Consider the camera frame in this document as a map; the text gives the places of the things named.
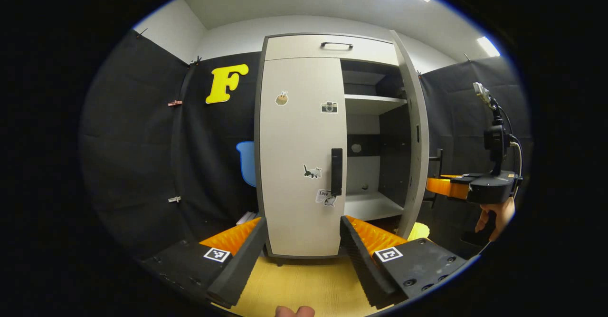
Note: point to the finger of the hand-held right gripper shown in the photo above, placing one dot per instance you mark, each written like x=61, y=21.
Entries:
x=463, y=176
x=449, y=188

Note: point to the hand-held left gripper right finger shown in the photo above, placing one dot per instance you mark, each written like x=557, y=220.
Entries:
x=363, y=269

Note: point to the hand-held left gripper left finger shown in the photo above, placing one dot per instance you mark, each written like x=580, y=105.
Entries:
x=242, y=269

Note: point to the beige cabinet door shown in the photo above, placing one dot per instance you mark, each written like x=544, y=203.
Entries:
x=418, y=117
x=294, y=141

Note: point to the beige double-door shoe cabinet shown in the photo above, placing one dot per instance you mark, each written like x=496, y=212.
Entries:
x=363, y=174

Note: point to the white cabinet shelf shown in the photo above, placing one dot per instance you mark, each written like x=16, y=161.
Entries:
x=370, y=206
x=373, y=104

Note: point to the beige cabinet drawer front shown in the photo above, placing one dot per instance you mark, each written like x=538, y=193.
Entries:
x=294, y=48

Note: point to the white flat panels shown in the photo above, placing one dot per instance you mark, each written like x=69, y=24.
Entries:
x=247, y=218

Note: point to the blue plastic chair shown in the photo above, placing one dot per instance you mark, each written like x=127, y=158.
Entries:
x=248, y=165

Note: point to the small ceiling light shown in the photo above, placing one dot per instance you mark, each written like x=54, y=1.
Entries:
x=488, y=46

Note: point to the black backdrop cloth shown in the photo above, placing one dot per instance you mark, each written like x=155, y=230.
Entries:
x=137, y=165

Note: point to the pink cloth clip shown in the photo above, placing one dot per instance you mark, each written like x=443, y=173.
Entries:
x=175, y=103

